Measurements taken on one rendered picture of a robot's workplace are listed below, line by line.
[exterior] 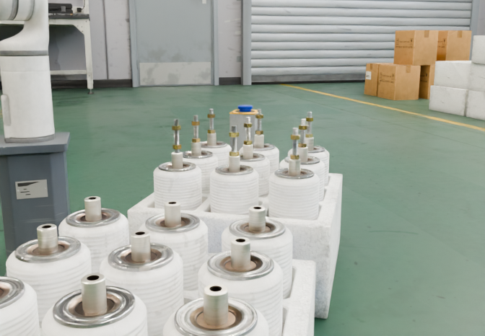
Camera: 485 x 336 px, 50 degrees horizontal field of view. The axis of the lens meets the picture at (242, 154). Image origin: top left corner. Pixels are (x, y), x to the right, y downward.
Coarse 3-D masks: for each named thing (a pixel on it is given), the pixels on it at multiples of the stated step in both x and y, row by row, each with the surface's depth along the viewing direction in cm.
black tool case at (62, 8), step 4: (48, 4) 498; (52, 4) 499; (56, 4) 501; (60, 4) 502; (64, 4) 504; (68, 4) 505; (48, 8) 496; (52, 8) 498; (56, 8) 499; (60, 8) 503; (64, 8) 504; (68, 8) 506; (48, 12) 499; (52, 12) 500; (56, 12) 502; (60, 12) 503; (64, 12) 505; (68, 12) 506; (72, 12) 508
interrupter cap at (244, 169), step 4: (228, 164) 105; (240, 164) 105; (216, 168) 102; (220, 168) 103; (224, 168) 103; (228, 168) 103; (240, 168) 103; (244, 168) 103; (248, 168) 103; (252, 168) 102; (220, 172) 99; (224, 172) 99; (228, 172) 99; (232, 172) 99; (236, 172) 99; (240, 172) 99; (244, 172) 99; (248, 172) 99
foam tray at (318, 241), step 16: (336, 176) 126; (336, 192) 112; (144, 208) 101; (160, 208) 101; (208, 208) 103; (320, 208) 104; (336, 208) 108; (128, 224) 101; (208, 224) 97; (224, 224) 96; (288, 224) 93; (304, 224) 93; (320, 224) 92; (336, 224) 112; (208, 240) 98; (304, 240) 93; (320, 240) 92; (336, 240) 115; (304, 256) 94; (320, 256) 93; (336, 256) 119; (320, 272) 94; (320, 288) 94; (320, 304) 95
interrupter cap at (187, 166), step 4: (160, 164) 105; (164, 164) 106; (168, 164) 106; (184, 164) 106; (188, 164) 105; (192, 164) 106; (160, 168) 102; (164, 168) 103; (168, 168) 102; (172, 168) 104; (180, 168) 104; (184, 168) 102; (188, 168) 102; (192, 168) 102
